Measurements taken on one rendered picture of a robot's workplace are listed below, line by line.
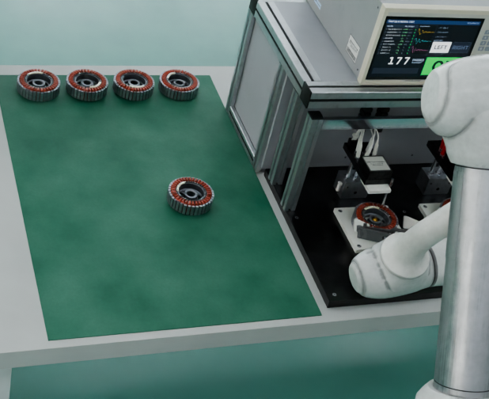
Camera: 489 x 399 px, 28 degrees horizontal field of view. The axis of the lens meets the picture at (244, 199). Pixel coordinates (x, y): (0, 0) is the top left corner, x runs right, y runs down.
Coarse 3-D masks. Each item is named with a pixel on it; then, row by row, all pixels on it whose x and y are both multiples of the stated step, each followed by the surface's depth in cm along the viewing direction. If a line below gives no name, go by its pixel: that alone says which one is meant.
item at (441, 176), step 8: (424, 168) 260; (424, 176) 259; (432, 176) 258; (440, 176) 259; (424, 184) 260; (432, 184) 259; (440, 184) 260; (448, 184) 261; (424, 192) 260; (432, 192) 261; (440, 192) 262
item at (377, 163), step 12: (348, 156) 247; (360, 156) 242; (372, 156) 243; (348, 168) 249; (360, 168) 242; (372, 168) 239; (384, 168) 240; (372, 180) 240; (384, 180) 241; (372, 192) 239; (384, 192) 240
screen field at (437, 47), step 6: (438, 42) 228; (444, 42) 228; (450, 42) 229; (456, 42) 229; (462, 42) 230; (468, 42) 230; (432, 48) 228; (438, 48) 229; (444, 48) 230; (450, 48) 230; (456, 48) 231; (462, 48) 231; (468, 48) 232
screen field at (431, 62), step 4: (428, 60) 231; (432, 60) 231; (436, 60) 231; (440, 60) 232; (444, 60) 232; (448, 60) 232; (424, 64) 231; (428, 64) 231; (432, 64) 232; (436, 64) 232; (440, 64) 232; (424, 68) 232; (428, 68) 232; (432, 68) 233; (424, 72) 233; (428, 72) 233
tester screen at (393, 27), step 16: (384, 32) 221; (400, 32) 223; (416, 32) 224; (432, 32) 225; (448, 32) 227; (464, 32) 228; (384, 48) 224; (400, 48) 226; (416, 48) 227; (384, 64) 227; (416, 64) 230
